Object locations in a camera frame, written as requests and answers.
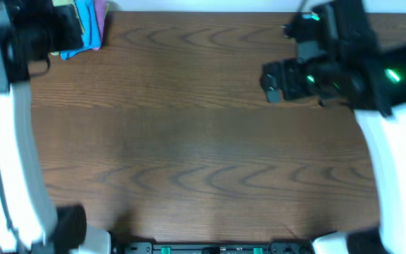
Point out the green microfiber cloth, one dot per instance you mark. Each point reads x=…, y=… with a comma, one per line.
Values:
x=67, y=28

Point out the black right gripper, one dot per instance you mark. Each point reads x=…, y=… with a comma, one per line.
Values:
x=291, y=80

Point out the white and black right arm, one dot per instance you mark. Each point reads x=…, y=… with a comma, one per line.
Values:
x=339, y=57

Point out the blue folded cloth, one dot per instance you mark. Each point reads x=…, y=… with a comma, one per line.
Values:
x=90, y=36

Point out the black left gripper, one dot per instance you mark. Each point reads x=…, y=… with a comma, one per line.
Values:
x=68, y=27

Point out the pink folded cloth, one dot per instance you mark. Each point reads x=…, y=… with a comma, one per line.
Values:
x=101, y=8

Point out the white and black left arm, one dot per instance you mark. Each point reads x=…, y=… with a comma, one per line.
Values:
x=29, y=221

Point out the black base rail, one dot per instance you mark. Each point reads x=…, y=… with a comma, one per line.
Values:
x=275, y=247

